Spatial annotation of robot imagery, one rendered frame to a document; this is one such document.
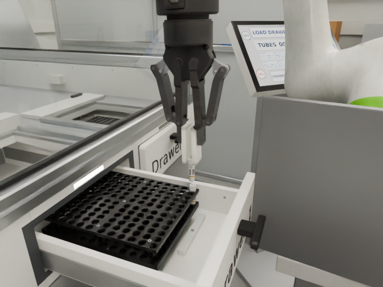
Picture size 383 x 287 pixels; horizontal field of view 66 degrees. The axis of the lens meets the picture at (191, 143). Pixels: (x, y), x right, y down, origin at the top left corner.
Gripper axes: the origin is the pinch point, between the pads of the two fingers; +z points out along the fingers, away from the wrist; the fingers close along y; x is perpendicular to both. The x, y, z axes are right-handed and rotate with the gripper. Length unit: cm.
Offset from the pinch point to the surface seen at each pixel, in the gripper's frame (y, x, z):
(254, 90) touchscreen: -1, 63, 4
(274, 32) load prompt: 2, 87, -15
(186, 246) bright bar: 2.0, -8.2, 15.3
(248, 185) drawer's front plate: 10.0, 1.9, 7.6
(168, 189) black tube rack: -4.8, -0.7, 10.0
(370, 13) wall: 70, 351, -24
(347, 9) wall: 47, 353, -29
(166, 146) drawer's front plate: -15.9, 21.0, 11.0
